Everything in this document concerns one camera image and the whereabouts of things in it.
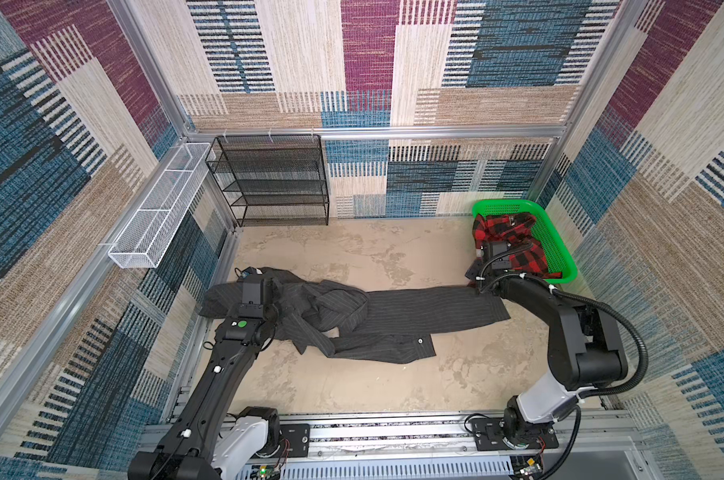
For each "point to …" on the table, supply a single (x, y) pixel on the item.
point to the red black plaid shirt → (515, 230)
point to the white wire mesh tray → (145, 240)
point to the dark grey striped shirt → (370, 324)
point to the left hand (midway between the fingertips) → (284, 293)
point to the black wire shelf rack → (273, 180)
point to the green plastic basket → (558, 254)
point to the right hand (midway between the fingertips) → (477, 274)
